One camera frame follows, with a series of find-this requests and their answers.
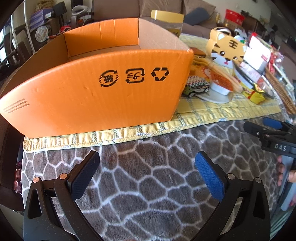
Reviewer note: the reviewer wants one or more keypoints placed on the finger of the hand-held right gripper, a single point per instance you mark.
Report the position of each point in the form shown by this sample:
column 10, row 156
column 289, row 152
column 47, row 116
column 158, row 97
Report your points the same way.
column 272, row 122
column 259, row 132

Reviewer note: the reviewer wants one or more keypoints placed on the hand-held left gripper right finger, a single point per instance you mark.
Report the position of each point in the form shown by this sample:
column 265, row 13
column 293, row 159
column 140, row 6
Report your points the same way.
column 210, row 176

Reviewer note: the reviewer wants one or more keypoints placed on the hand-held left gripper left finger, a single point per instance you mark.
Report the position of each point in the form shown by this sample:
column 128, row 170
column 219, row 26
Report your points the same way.
column 83, row 183

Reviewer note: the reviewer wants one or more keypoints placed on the white floral plate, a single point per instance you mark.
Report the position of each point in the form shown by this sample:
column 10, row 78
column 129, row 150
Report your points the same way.
column 216, row 99

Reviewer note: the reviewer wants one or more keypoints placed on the orange cardboard box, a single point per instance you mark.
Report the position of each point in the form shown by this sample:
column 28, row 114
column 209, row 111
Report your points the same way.
column 92, row 104

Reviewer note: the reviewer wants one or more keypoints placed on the yellow tiger figure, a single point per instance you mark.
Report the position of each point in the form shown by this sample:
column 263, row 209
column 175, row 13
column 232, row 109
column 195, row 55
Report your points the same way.
column 227, row 49

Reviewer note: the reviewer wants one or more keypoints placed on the person's right hand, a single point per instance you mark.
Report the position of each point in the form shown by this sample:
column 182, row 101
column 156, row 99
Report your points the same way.
column 280, row 169

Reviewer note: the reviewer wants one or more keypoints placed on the wicker basket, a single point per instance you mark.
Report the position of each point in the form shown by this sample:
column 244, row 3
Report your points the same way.
column 279, row 91

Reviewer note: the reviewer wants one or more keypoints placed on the yellow-green snack packet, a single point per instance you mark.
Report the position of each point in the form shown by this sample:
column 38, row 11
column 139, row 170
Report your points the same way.
column 254, row 95

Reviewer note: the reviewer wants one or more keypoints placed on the yellow plaid cloth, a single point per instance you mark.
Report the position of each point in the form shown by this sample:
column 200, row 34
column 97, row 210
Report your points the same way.
column 208, row 111

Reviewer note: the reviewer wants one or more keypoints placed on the yellow snack packet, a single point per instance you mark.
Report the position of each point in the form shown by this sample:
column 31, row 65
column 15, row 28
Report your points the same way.
column 249, row 71

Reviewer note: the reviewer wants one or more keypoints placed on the white box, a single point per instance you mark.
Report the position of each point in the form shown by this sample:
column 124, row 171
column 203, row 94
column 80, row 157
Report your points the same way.
column 257, row 54

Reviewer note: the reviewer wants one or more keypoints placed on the checkered toy car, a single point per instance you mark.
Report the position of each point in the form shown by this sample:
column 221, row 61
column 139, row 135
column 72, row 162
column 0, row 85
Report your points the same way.
column 194, row 87

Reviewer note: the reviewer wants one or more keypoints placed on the orange snack packet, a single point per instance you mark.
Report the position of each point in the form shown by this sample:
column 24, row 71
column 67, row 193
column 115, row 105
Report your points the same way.
column 201, row 73

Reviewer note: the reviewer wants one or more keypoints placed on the small brown case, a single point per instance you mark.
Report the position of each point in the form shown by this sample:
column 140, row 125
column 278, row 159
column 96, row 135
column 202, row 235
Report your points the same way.
column 197, row 52

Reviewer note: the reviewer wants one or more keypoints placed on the red box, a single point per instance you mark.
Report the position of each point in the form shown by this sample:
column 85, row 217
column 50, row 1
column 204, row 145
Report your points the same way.
column 233, row 15

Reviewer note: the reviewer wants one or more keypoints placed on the grey-blue cushion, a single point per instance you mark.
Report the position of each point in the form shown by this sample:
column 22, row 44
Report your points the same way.
column 198, row 15

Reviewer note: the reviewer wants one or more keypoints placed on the clear jar with yellow lid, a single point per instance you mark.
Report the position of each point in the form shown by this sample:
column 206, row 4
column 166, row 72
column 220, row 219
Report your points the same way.
column 166, row 17

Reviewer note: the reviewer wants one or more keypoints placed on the round metal tin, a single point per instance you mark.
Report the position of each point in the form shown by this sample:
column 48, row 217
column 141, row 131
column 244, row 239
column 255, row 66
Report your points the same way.
column 42, row 32

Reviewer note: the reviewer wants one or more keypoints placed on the white coat rack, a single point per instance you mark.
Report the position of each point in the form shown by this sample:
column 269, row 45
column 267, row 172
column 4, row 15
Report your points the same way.
column 27, row 25

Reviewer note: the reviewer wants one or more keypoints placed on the brown sofa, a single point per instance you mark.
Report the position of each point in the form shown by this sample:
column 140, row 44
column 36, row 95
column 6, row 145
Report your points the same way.
column 150, row 4

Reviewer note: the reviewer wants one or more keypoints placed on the purple boxes stack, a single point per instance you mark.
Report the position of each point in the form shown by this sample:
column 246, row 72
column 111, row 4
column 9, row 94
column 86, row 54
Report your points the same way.
column 39, row 16

